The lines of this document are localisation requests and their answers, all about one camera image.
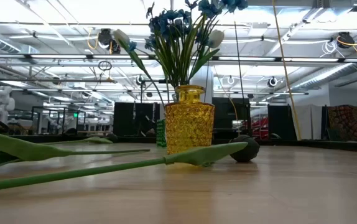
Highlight green glass vase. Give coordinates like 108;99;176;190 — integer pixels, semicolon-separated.
155;118;167;148

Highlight white tulip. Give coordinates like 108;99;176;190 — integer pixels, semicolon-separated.
113;28;169;106
188;29;226;86

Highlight black tulip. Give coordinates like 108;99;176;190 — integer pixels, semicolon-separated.
0;134;261;194

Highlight green stems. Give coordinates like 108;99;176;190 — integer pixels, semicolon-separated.
0;124;151;172

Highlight amber glass vase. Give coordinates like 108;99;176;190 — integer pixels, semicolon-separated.
164;84;216;156

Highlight black partition panel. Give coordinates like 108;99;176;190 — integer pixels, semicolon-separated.
211;97;251;139
267;104;295;141
113;101;161;140

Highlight white partition panel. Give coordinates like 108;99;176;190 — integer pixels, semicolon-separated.
292;104;323;141

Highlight patterned fabric panel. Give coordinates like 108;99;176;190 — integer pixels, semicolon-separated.
327;105;357;141

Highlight white robot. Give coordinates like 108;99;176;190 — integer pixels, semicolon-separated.
0;85;16;125

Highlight yellow cable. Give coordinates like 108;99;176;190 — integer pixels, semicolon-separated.
271;0;303;141

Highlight black framed glass enclosure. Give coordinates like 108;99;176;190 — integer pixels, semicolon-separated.
30;105;88;135

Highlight silver ceiling air duct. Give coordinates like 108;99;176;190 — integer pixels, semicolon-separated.
287;51;357;93

